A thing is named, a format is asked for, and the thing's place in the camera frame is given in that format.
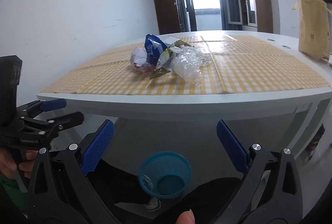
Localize white pink wrapper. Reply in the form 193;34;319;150
130;47;155;73

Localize clear plastic bag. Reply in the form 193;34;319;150
171;46;211;85

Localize green foil snack wrapper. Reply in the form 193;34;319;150
150;36;192;80

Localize blue snack wrapper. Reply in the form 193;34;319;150
144;34;167;66

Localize person's left hand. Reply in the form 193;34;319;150
0;148;38;179

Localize person's right hand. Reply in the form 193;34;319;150
176;209;195;224

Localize person's black trouser legs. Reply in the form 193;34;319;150
85;160;241;223

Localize green sleeve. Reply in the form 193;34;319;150
1;174;28;213

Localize blue plastic waste basket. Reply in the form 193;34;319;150
138;152;192;199

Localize yellow checkered tablecloth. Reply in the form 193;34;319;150
45;34;329;95

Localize brown paper bag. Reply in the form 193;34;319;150
292;0;331;61

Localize brown cabinet with glass doors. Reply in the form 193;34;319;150
226;0;273;33

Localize dark brown wardrobe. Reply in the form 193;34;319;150
154;0;183;35

